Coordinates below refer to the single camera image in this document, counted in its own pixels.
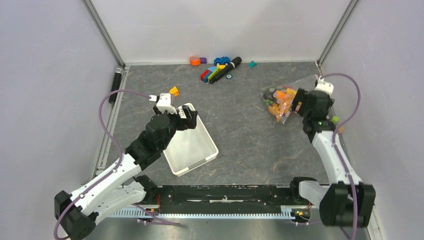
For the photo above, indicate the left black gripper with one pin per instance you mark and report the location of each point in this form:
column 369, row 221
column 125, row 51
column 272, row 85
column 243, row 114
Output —
column 188, row 122

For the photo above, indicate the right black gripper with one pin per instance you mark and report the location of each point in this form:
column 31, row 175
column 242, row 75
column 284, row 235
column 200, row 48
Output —
column 302, row 96

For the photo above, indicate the clear zip top bag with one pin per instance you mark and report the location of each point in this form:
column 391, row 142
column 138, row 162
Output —
column 307, row 83

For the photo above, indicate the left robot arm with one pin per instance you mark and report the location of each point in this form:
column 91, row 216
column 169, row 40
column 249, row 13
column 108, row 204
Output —
column 80, row 211

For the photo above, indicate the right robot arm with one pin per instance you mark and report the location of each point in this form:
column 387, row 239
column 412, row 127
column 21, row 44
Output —
column 347, row 201

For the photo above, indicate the green toy cube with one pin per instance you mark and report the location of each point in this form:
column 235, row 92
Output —
column 335, row 119

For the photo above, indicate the white perforated plastic basket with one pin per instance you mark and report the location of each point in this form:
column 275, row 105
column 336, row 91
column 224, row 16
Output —
column 190, row 149

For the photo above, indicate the orange toy building block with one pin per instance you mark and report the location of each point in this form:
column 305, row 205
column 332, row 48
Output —
column 174, row 91

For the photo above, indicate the multicolour toy block stack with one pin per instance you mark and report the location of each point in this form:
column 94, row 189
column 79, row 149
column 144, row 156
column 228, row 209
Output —
column 207, row 75

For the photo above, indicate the purple toy block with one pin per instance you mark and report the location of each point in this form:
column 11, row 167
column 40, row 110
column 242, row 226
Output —
column 203, row 60

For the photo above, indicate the teal toy block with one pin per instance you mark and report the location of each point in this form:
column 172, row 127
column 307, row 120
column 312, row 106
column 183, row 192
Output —
column 252, row 64

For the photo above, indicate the blue toy car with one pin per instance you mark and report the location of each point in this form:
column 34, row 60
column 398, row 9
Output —
column 222, row 61

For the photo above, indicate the black microphone on table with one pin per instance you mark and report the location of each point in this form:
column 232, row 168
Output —
column 232, row 65

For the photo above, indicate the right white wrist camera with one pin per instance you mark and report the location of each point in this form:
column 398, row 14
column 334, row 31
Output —
column 324, row 86

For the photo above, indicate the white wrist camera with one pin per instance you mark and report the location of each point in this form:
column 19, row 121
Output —
column 324, row 86
column 163, row 104

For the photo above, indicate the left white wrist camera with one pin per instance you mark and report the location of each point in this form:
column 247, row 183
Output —
column 163, row 104

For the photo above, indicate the black microphone by wall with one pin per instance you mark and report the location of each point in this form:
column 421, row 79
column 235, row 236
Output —
column 116, row 83

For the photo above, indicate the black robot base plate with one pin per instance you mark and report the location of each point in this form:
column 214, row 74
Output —
column 219, row 199

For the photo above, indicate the white slotted cable duct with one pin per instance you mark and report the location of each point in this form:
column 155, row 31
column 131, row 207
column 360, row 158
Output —
column 134, row 212

